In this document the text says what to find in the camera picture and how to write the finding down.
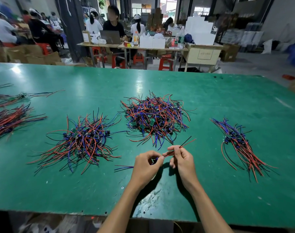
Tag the person's right hand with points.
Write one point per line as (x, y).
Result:
(185, 167)

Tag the person's left hand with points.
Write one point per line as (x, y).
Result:
(145, 171)

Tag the person's left forearm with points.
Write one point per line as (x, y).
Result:
(121, 213)

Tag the person's right forearm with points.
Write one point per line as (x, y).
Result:
(210, 213)

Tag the red plastic stool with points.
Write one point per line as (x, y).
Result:
(99, 54)
(44, 48)
(166, 63)
(138, 58)

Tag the cream cabinet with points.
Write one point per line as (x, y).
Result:
(204, 55)

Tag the brown cardboard box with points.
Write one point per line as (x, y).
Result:
(230, 52)

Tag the long wooden work table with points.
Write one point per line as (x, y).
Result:
(133, 46)

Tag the dark blue bag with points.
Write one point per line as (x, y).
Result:
(189, 38)

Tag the row of white containers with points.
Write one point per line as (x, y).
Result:
(152, 42)

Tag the small red floor object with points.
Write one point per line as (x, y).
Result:
(288, 76)

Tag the stack of white boxes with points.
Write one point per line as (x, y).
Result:
(201, 30)

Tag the grey laptop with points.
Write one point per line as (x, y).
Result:
(110, 37)

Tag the dark pillar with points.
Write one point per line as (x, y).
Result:
(72, 26)

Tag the row of cardboard boxes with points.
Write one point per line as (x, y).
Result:
(26, 54)

